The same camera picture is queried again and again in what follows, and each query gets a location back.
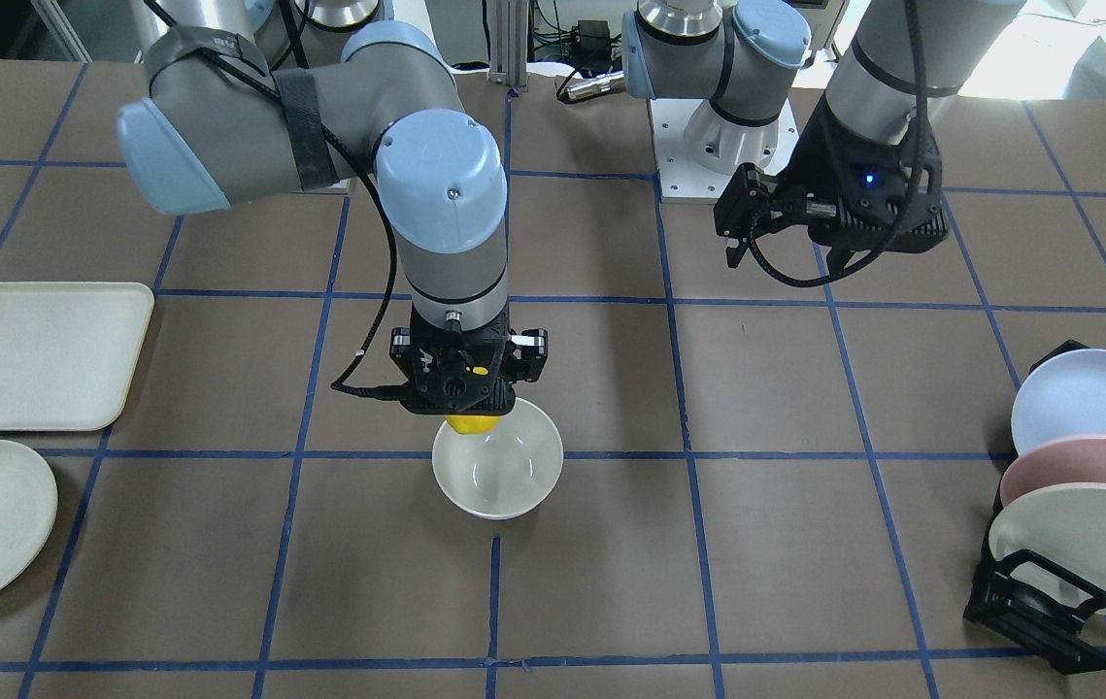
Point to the black dish rack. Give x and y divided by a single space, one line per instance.
1031 618

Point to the cream plate in rack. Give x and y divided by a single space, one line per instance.
1065 523

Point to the white ceramic bowl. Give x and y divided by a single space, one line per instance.
503 473

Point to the yellow lemon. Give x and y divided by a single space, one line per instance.
474 424

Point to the light blue plate in rack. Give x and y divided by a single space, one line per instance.
1063 397

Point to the pink plate in rack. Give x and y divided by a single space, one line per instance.
1077 459

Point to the aluminium frame post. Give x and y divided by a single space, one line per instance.
508 29

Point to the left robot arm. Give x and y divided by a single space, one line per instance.
907 62

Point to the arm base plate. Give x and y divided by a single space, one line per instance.
698 151

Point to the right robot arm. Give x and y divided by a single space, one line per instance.
220 127

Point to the white rectangular tray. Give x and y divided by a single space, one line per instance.
68 353

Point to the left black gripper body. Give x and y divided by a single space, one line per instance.
817 158

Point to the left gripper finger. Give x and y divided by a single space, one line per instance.
744 213
840 262

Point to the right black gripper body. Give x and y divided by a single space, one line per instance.
532 350

